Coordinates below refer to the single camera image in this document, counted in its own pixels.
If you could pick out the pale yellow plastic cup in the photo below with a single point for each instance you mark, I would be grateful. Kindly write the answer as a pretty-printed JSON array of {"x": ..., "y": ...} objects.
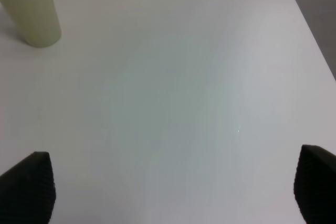
[{"x": 36, "y": 20}]

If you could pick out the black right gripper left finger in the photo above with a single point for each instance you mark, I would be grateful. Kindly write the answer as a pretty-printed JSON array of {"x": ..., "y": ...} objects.
[{"x": 28, "y": 191}]

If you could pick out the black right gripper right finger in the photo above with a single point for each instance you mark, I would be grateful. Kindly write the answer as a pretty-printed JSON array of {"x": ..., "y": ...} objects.
[{"x": 314, "y": 184}]

